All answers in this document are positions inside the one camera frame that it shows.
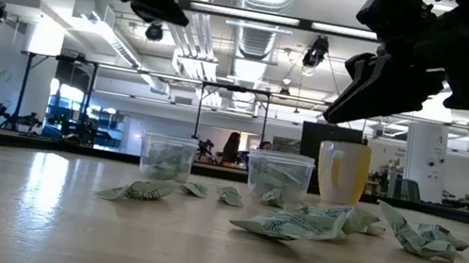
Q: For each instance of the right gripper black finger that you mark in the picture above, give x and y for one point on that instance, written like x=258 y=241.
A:
x=356 y=71
x=389 y=93

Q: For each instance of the white pillar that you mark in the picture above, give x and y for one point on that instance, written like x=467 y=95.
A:
x=425 y=161

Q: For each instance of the black monitor panel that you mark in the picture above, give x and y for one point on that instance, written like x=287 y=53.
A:
x=311 y=144

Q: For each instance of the white mug orange inside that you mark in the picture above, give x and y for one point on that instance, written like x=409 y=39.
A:
x=342 y=173

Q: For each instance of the clear plastic container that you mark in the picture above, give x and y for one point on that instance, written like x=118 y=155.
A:
x=170 y=140
x=280 y=158

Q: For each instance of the person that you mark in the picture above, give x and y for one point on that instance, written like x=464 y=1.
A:
x=232 y=148
x=265 y=145

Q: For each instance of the black frame bar with lights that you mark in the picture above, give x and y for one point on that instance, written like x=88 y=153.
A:
x=305 y=24

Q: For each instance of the silver ventilation duct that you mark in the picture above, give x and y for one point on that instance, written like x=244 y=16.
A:
x=257 y=40

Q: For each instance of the black metal frame rig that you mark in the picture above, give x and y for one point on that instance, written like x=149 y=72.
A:
x=236 y=88

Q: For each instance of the black metal frame stand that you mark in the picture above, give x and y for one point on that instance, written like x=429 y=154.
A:
x=24 y=87

